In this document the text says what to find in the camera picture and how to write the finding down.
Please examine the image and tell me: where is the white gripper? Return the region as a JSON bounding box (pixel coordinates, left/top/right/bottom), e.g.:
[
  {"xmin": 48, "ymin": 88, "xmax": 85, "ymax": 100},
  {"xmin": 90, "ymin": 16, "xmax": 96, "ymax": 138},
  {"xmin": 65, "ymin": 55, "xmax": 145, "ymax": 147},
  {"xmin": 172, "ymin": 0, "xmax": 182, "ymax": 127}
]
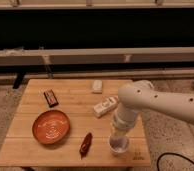
[{"xmin": 111, "ymin": 115, "xmax": 136, "ymax": 138}]

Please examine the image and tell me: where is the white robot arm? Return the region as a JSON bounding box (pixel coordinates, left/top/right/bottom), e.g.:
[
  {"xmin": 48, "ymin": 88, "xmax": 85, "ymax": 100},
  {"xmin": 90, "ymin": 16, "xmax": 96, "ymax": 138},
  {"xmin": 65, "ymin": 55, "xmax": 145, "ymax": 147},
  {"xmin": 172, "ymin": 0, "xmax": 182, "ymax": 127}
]
[{"xmin": 112, "ymin": 80, "xmax": 194, "ymax": 138}]

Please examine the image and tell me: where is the orange ceramic plate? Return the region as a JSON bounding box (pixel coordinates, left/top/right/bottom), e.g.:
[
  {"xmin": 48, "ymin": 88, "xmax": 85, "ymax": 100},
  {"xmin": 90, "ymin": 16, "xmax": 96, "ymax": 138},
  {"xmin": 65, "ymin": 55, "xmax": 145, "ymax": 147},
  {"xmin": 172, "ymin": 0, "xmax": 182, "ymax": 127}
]
[{"xmin": 32, "ymin": 110, "xmax": 70, "ymax": 145}]

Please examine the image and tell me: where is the white rectangular box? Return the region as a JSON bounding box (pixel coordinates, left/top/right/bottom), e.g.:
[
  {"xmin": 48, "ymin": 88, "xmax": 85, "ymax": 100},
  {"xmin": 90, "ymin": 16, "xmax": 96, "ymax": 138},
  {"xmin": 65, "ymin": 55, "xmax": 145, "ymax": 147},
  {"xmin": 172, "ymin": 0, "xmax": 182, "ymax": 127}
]
[{"xmin": 93, "ymin": 96, "xmax": 118, "ymax": 118}]

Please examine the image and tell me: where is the small white block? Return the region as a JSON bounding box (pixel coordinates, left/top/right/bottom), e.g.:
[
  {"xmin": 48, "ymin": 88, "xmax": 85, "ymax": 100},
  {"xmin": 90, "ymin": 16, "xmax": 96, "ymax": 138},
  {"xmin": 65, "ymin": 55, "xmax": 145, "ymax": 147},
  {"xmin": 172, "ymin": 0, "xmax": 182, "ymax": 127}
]
[{"xmin": 92, "ymin": 80, "xmax": 103, "ymax": 94}]

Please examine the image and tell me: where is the wooden table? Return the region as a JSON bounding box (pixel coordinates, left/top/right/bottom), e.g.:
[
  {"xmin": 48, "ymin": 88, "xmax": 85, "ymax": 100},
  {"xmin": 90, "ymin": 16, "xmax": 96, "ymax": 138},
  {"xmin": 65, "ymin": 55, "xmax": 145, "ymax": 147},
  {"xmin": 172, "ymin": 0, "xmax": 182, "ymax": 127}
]
[{"xmin": 0, "ymin": 79, "xmax": 151, "ymax": 167}]

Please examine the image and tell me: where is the dark chocolate bar packet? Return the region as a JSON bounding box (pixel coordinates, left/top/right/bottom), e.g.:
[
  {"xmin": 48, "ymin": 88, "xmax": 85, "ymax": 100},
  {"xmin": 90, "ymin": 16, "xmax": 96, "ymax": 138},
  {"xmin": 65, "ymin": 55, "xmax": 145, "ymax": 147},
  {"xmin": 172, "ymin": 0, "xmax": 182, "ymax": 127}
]
[{"xmin": 44, "ymin": 90, "xmax": 58, "ymax": 108}]

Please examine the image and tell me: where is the black cable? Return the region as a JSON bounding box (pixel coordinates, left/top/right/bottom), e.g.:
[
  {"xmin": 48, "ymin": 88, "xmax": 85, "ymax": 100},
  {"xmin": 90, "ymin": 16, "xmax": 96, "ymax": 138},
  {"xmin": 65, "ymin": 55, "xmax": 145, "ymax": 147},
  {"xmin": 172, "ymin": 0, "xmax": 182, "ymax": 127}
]
[{"xmin": 156, "ymin": 152, "xmax": 194, "ymax": 171}]

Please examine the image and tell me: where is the long metal rail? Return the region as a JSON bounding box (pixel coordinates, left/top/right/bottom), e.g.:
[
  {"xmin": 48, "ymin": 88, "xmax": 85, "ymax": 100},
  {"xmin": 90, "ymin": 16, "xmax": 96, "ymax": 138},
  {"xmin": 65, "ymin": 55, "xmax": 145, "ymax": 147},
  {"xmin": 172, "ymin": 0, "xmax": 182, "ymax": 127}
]
[{"xmin": 0, "ymin": 47, "xmax": 194, "ymax": 66}]

